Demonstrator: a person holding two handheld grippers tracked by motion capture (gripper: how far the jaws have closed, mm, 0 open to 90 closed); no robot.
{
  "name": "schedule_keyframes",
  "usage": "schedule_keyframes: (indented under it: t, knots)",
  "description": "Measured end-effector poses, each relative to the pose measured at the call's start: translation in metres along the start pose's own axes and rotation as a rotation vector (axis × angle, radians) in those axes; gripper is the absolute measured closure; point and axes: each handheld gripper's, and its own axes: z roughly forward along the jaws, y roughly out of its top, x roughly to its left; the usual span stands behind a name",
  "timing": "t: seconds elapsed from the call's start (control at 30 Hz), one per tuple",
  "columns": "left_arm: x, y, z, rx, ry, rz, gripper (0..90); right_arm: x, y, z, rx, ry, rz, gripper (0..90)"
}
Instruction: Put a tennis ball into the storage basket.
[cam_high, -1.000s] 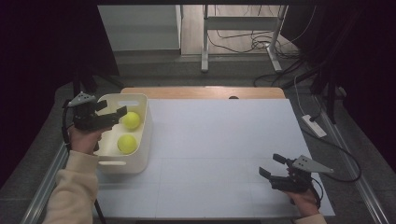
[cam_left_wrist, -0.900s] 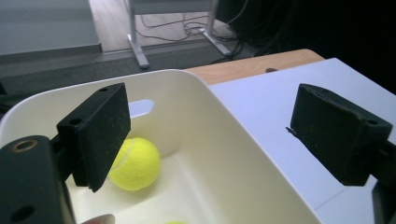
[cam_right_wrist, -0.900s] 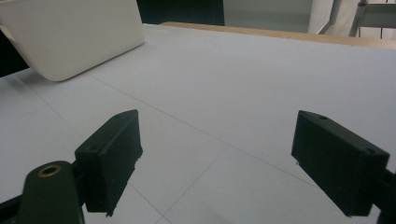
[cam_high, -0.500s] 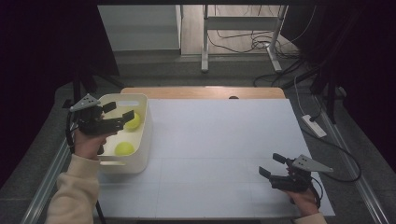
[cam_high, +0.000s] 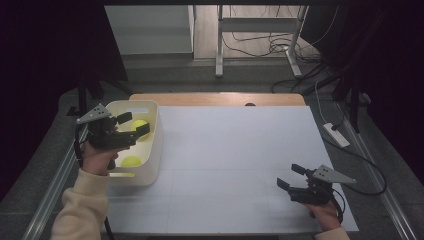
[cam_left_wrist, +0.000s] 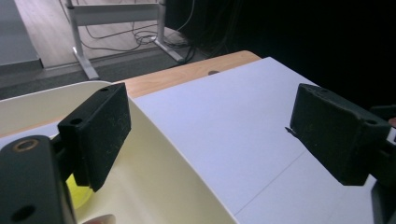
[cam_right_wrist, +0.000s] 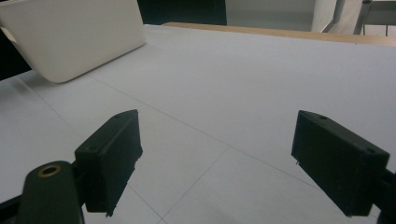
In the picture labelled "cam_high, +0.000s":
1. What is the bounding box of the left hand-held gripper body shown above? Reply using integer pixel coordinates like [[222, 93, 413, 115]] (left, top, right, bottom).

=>
[[75, 103, 139, 150]]

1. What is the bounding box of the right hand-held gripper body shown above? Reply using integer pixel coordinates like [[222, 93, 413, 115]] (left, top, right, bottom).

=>
[[288, 164, 358, 206]]

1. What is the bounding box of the yellow tennis ball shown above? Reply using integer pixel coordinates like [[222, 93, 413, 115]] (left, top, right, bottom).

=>
[[130, 118, 151, 141], [119, 155, 143, 168]]

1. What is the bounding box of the white plastic bin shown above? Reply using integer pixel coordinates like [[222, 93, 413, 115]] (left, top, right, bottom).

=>
[[105, 99, 165, 188]]

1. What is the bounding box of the person's right hand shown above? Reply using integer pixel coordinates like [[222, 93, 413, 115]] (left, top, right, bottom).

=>
[[304, 200, 343, 232]]

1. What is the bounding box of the person's left hand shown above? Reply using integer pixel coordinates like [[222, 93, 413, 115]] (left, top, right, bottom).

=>
[[80, 141, 119, 177]]

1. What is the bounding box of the white power strip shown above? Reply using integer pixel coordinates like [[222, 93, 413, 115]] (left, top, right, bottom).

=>
[[322, 122, 351, 148]]

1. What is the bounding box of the white board sheet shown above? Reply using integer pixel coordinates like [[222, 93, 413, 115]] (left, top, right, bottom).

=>
[[101, 105, 360, 234]]

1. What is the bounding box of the white cabinet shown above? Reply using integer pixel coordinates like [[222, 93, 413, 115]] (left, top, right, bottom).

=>
[[104, 4, 196, 56]]

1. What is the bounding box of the left hand-held gripper black cable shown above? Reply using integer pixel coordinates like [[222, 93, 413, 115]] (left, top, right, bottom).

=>
[[73, 124, 115, 240]]

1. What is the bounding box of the hand-held gripper black cable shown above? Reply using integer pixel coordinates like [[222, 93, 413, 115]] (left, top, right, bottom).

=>
[[73, 124, 115, 240], [331, 188, 347, 223]]

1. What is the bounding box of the right hand-held gripper black cable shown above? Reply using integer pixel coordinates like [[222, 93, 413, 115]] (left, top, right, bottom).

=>
[[331, 188, 347, 223]]

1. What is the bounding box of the white power strip cable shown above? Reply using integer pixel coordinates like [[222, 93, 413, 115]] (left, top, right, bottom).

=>
[[314, 81, 328, 125]]

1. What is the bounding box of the metal floor rail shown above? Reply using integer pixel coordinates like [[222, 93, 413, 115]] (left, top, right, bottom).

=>
[[336, 99, 418, 240], [21, 133, 88, 240]]

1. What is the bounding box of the long black cable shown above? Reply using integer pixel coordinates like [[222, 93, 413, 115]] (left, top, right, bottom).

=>
[[321, 136, 388, 197]]

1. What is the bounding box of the tangle of floor cables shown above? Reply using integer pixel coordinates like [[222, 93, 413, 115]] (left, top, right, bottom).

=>
[[221, 4, 339, 96]]

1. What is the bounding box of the white metal desk frame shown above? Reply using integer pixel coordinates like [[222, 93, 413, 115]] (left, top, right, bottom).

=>
[[214, 4, 309, 79]]

